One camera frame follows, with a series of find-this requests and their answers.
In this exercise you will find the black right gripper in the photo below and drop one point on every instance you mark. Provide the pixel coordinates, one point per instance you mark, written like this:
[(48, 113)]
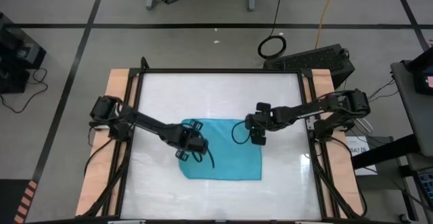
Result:
[(258, 120)]

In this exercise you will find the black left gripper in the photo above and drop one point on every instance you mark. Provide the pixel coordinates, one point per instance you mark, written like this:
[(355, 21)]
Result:
[(189, 142)]

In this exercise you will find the blue towel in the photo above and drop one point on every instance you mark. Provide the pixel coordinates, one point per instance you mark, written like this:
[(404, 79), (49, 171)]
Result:
[(233, 159)]

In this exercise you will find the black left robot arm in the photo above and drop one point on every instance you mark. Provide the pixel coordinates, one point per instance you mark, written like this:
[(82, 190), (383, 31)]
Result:
[(145, 120)]

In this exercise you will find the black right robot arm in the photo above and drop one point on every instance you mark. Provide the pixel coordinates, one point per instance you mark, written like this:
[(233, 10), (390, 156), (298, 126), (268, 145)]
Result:
[(304, 110)]

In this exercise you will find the black keyboard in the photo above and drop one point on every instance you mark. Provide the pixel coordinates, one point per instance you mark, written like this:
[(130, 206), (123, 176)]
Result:
[(311, 60)]

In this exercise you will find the light wooden table board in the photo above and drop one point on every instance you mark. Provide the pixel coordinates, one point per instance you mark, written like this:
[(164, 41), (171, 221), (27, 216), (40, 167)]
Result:
[(111, 92)]

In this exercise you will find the white paper sheet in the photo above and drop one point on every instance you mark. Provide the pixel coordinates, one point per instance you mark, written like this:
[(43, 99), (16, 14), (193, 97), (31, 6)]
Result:
[(358, 142)]

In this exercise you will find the black desk base beam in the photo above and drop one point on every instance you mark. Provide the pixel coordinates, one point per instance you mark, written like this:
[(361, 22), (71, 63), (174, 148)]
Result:
[(385, 151)]

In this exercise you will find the grey desk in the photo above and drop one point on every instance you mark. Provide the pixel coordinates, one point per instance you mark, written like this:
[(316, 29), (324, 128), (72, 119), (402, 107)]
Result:
[(412, 109)]

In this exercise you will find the black device with pink screen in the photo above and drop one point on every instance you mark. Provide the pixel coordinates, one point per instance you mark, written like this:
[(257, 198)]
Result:
[(423, 68)]

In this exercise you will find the blue button control pad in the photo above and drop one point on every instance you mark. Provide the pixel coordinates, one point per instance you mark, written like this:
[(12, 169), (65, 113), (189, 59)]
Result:
[(427, 183)]

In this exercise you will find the black floor equipment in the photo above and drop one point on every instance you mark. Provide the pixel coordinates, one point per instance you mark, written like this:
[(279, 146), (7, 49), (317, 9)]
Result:
[(17, 55)]

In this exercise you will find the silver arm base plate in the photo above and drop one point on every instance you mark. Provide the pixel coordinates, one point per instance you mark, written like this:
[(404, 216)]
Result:
[(310, 124)]

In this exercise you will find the black table frame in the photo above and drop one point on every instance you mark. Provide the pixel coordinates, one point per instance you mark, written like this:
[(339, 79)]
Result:
[(220, 70)]

